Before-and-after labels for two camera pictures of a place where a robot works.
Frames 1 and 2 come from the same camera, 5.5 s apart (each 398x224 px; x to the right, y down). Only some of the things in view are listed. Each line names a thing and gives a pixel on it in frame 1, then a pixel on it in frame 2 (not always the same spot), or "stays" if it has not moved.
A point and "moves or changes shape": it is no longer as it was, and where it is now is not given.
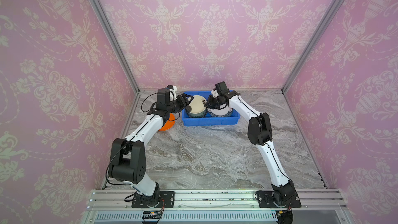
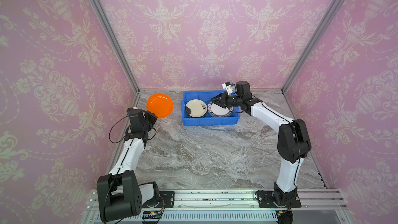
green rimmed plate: [223, 112] stays
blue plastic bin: [188, 121] stays
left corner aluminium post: [101, 14] stays
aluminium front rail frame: [217, 207] stays
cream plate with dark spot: [196, 106] moves or changes shape
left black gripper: [184, 102] → [151, 115]
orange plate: [169, 124] moves or changes shape
